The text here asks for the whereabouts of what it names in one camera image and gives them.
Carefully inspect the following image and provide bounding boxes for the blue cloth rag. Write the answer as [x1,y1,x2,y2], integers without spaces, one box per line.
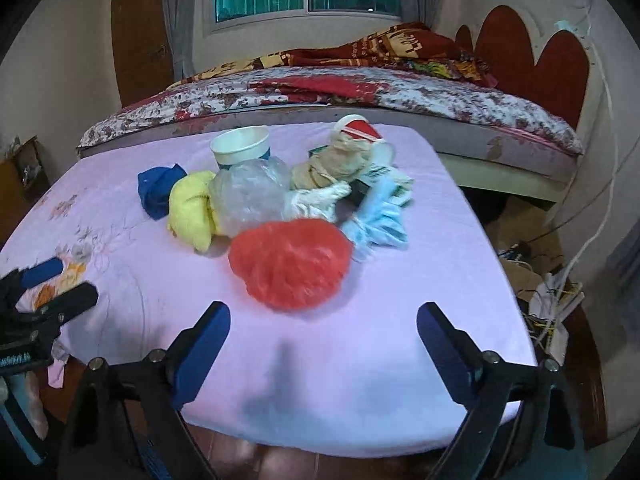
[138,164,186,220]

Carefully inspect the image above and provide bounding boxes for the yellow cloth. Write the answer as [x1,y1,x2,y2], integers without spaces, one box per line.
[168,170,217,252]

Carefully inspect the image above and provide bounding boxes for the clear plastic bag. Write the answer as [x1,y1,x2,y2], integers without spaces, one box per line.
[208,157,291,238]

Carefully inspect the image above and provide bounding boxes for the red plastic bag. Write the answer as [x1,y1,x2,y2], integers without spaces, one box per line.
[228,219,352,311]

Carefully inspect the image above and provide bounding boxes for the blue white paper cup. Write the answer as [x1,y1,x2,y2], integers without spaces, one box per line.
[209,126,271,169]

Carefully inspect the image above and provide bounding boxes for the light blue face mask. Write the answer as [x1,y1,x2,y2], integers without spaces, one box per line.
[340,177,408,262]

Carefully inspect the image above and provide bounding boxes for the white tissue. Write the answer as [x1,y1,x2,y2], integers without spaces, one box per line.
[282,182,352,223]

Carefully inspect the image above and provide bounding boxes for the green white carton box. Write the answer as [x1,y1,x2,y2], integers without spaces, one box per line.
[307,143,416,212]

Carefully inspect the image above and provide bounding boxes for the beige cloth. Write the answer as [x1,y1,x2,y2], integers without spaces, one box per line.
[291,133,372,190]

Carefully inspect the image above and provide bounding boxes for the red paper cup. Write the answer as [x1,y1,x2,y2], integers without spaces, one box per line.
[332,114,396,166]

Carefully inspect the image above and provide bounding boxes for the person's left hand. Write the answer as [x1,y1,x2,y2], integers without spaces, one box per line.
[2,370,49,440]

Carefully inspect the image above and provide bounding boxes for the white wifi router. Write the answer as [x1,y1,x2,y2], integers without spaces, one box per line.
[524,273,585,363]

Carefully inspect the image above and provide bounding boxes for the cardboard box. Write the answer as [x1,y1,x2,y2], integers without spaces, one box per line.
[499,258,542,301]

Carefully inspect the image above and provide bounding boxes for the brown wooden door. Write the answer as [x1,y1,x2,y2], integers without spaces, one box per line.
[111,0,174,106]

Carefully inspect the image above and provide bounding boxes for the pink floral tablecloth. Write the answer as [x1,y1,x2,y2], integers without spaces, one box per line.
[0,120,539,460]

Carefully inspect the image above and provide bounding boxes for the bed with floral sheet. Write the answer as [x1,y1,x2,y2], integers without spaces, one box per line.
[77,67,584,203]

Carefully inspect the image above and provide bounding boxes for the grey curtain left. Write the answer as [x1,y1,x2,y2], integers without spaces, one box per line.
[162,0,195,80]

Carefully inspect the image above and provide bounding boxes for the red heart headboard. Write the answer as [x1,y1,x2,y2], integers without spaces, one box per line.
[454,4,598,131]

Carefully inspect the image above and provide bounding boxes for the red patterned blanket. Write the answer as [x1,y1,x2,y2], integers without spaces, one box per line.
[172,22,498,88]

